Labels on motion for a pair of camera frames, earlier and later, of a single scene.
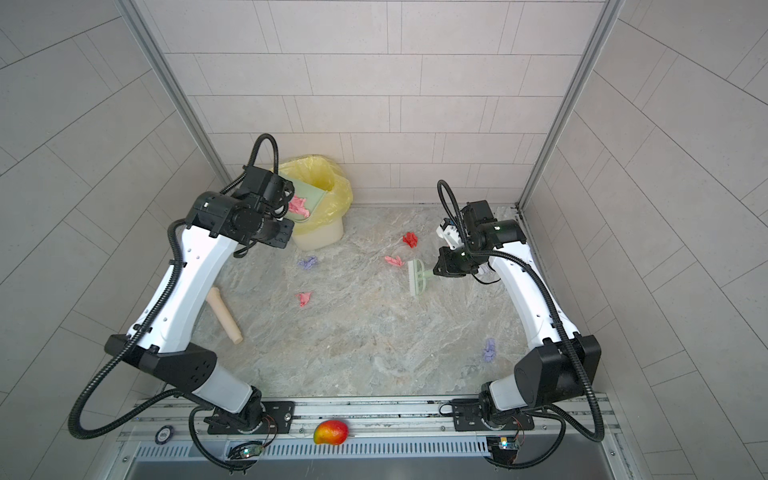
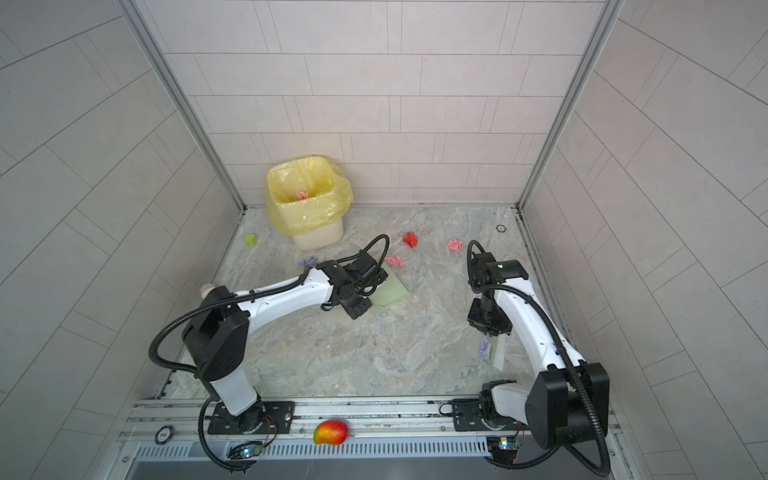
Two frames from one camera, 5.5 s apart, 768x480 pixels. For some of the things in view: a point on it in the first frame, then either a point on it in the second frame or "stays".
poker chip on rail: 164,434 stays
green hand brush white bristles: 417,276 -> 496,350
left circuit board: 246,449 stays
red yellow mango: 332,432 stays
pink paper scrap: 395,261 stays
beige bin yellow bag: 325,226 stays
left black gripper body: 272,231 -> 358,304
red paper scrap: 411,239 stays
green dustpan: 313,197 -> 390,290
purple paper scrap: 307,264 stays
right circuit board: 504,449 stays
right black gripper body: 458,262 -> 487,317
